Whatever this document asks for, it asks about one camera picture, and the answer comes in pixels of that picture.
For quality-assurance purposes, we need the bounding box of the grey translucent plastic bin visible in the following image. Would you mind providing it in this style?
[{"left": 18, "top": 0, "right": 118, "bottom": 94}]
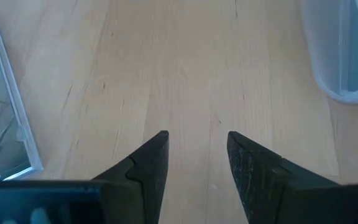
[{"left": 301, "top": 0, "right": 358, "bottom": 106}]

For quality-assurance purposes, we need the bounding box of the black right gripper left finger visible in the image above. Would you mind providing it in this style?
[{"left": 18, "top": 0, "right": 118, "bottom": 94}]
[{"left": 91, "top": 130, "right": 170, "bottom": 224}]

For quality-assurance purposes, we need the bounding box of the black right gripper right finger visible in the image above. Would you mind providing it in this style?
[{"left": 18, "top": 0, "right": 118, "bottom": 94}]
[{"left": 226, "top": 130, "right": 358, "bottom": 224}]

